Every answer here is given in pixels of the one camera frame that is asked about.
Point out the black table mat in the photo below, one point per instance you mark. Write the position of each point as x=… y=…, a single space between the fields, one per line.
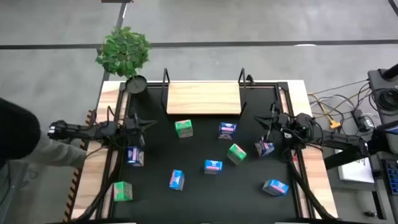
x=202 y=199

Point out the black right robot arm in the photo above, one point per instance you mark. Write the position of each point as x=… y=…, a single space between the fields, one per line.
x=339 y=140

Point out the backlit black keyboard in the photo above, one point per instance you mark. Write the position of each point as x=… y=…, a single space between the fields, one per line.
x=392 y=174

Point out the person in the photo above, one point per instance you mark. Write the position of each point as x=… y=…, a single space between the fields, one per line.
x=15 y=130

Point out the person's forearm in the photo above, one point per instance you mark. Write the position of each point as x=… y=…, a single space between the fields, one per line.
x=59 y=152

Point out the white board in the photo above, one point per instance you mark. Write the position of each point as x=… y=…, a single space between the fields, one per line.
x=354 y=169

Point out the black power adapter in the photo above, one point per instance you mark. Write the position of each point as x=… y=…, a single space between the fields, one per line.
x=360 y=121

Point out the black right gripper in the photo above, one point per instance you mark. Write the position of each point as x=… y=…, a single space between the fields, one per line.
x=282 y=123

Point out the black plant pot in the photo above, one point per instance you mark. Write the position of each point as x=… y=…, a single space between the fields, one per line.
x=136 y=84

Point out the yellow power plug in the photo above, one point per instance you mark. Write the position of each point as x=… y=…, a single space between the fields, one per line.
x=335 y=125

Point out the black support beam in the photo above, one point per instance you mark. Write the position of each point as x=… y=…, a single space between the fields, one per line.
x=339 y=160

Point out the green Apple Jacks cereal box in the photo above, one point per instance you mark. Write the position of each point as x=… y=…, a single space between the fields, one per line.
x=122 y=191
x=183 y=128
x=236 y=153

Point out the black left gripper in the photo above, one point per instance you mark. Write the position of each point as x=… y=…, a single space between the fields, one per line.
x=132 y=126

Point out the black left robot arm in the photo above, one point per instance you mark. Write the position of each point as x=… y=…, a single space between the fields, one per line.
x=81 y=129

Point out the green leafy plant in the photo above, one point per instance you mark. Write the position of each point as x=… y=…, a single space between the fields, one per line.
x=122 y=51

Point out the light blue Rice Krispies box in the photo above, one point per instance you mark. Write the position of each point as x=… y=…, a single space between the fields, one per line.
x=177 y=179
x=275 y=187
x=213 y=166

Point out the grey side desk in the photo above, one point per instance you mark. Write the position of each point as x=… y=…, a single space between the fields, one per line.
x=377 y=77

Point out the black metal table frame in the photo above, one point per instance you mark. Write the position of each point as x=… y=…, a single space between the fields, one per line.
x=282 y=87

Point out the dark blue Frosted Flakes box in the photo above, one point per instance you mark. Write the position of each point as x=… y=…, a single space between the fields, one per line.
x=135 y=156
x=264 y=147
x=227 y=130

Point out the yellow black hazard strip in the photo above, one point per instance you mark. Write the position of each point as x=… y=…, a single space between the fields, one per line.
x=72 y=193

